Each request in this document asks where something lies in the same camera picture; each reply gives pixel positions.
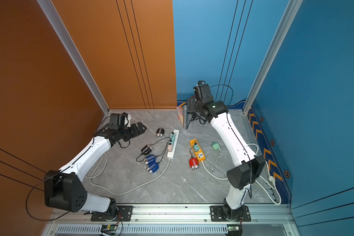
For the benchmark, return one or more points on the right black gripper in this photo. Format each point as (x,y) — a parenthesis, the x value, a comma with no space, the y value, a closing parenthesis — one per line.
(191,103)

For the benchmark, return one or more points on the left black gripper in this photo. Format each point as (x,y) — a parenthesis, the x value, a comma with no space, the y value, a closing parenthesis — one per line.
(135,132)

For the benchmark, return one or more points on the black electric shaver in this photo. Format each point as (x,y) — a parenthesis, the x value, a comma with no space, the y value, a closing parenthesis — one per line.
(146,150)
(160,133)

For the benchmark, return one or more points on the green USB charger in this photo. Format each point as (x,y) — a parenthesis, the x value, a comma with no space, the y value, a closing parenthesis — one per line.
(215,146)

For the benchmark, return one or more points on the teal USB charger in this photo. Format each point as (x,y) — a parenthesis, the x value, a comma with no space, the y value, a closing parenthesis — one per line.
(196,146)

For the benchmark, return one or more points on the yellow power strip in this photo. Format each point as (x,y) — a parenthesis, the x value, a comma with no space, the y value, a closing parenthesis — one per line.
(199,153)

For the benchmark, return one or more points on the red electric shaver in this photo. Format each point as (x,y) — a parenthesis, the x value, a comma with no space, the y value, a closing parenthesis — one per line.
(194,163)

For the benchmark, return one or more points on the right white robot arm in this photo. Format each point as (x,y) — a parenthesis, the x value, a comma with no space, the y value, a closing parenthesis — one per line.
(248,165)

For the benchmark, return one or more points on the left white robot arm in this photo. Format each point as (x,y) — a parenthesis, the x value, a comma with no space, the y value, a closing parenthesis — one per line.
(63,189)

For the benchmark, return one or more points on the blue electric shaver upper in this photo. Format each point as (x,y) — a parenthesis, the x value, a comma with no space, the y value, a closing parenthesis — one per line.
(150,159)

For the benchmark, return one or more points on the blue electric shaver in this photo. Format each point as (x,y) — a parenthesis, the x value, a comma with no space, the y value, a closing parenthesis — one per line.
(150,159)
(153,167)

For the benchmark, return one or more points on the blue electric shaver lower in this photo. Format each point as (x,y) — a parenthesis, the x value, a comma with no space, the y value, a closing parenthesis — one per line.
(153,167)

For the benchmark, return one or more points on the grey handheld microphone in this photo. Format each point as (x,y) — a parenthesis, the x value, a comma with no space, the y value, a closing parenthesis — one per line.
(185,117)

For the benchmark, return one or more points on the white power strip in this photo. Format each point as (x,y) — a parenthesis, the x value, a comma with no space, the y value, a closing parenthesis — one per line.
(173,139)

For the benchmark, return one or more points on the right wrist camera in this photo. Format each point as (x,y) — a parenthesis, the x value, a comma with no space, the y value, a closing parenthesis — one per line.
(202,91)

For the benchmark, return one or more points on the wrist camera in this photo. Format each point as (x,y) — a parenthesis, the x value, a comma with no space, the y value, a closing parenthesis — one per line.
(117,120)
(202,91)

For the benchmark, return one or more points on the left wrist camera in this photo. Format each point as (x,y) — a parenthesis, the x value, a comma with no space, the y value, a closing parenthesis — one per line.
(117,120)

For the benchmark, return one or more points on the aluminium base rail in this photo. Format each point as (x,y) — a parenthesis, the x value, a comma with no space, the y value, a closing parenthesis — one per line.
(179,220)

